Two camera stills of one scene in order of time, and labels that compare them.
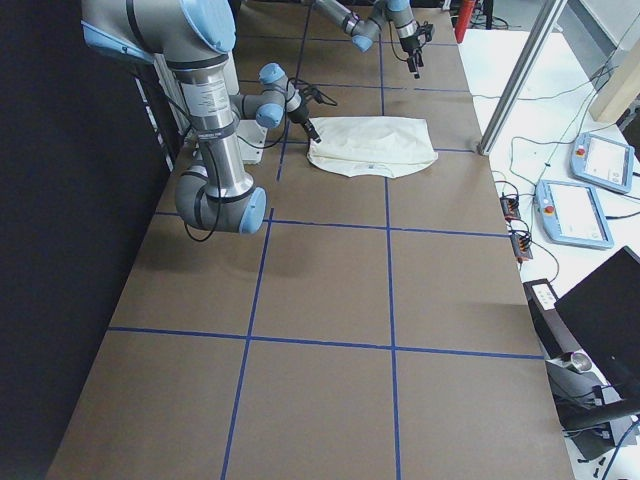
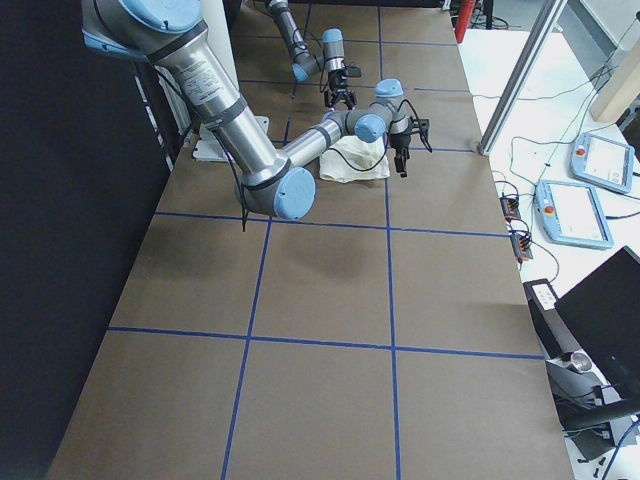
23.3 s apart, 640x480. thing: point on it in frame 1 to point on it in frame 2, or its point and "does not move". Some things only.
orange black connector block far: (510, 207) does not move
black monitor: (604, 311) does not move
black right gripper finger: (312, 131) to (402, 154)
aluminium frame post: (538, 36) does not move
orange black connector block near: (521, 246) does not move
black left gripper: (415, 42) to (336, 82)
